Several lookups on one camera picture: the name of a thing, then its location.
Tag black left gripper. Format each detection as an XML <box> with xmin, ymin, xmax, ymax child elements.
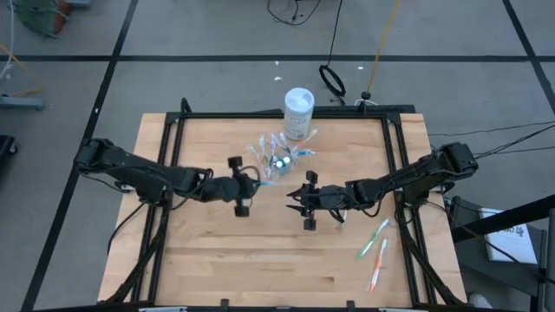
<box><xmin>225</xmin><ymin>155</ymin><xmax>264</xmax><ymax>218</ymax></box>

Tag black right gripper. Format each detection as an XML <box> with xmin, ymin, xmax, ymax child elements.
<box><xmin>285</xmin><ymin>171</ymin><xmax>355</xmax><ymax>231</ymax></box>

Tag white wipes canister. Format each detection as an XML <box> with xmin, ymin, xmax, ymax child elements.
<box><xmin>283</xmin><ymin>87</ymin><xmax>316</xmax><ymax>142</ymax></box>

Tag black side cart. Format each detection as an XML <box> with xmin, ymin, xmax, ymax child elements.
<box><xmin>446</xmin><ymin>194</ymin><xmax>555</xmax><ymax>312</ymax></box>

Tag white booklet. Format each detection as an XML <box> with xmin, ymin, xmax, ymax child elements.
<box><xmin>479</xmin><ymin>207</ymin><xmax>539</xmax><ymax>265</ymax></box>

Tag grey metal base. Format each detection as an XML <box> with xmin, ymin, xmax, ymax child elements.
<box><xmin>0</xmin><ymin>95</ymin><xmax>47</xmax><ymax>112</ymax></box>

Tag black floor object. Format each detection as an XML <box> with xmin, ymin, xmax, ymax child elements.
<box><xmin>0</xmin><ymin>134</ymin><xmax>18</xmax><ymax>172</ymax></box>

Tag green and orange object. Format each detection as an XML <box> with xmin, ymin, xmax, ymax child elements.
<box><xmin>10</xmin><ymin>0</ymin><xmax>70</xmax><ymax>38</ymax></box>

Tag black left camera cable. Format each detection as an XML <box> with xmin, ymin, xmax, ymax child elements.
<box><xmin>241</xmin><ymin>166</ymin><xmax>262</xmax><ymax>183</ymax></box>

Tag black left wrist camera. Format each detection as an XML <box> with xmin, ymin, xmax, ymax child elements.
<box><xmin>229</xmin><ymin>175</ymin><xmax>253</xmax><ymax>200</ymax></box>

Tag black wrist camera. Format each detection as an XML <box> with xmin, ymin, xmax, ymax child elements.
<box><xmin>229</xmin><ymin>175</ymin><xmax>253</xmax><ymax>200</ymax></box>
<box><xmin>315</xmin><ymin>185</ymin><xmax>337</xmax><ymax>212</ymax></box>

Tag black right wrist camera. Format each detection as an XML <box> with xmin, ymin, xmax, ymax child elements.
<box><xmin>315</xmin><ymin>185</ymin><xmax>337</xmax><ymax>212</ymax></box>

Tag black aluminium table frame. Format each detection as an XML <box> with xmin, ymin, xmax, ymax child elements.
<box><xmin>97</xmin><ymin>97</ymin><xmax>469</xmax><ymax>312</ymax></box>

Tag black arm base cable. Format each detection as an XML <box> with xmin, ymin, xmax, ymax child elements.
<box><xmin>388</xmin><ymin>201</ymin><xmax>555</xmax><ymax>287</ymax></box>
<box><xmin>106</xmin><ymin>199</ymin><xmax>149</xmax><ymax>257</ymax></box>

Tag black coiled floor cable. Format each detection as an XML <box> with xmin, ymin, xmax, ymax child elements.
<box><xmin>317</xmin><ymin>0</ymin><xmax>348</xmax><ymax>100</ymax></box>

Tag yellow hanging cable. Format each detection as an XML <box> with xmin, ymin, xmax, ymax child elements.
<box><xmin>365</xmin><ymin>0</ymin><xmax>402</xmax><ymax>95</ymax></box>

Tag yellow floor cable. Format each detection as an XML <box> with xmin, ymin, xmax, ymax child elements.
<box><xmin>0</xmin><ymin>42</ymin><xmax>44</xmax><ymax>99</ymax></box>

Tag white floor cable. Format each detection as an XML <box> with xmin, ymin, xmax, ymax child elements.
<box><xmin>0</xmin><ymin>0</ymin><xmax>16</xmax><ymax>81</ymax></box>

